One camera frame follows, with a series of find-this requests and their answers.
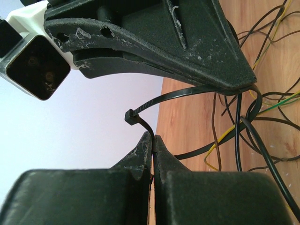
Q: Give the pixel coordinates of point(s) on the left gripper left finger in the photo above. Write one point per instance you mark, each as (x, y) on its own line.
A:
(119, 195)

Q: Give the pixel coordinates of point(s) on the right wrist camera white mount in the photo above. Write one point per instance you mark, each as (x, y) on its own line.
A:
(29, 57)

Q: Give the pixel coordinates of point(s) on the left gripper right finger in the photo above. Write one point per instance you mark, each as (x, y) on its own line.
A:
(185, 197)

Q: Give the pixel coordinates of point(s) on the black zip tie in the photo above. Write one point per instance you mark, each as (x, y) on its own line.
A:
(185, 125)

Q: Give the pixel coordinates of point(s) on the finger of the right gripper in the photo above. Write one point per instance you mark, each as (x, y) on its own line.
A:
(97, 63)
(196, 30)

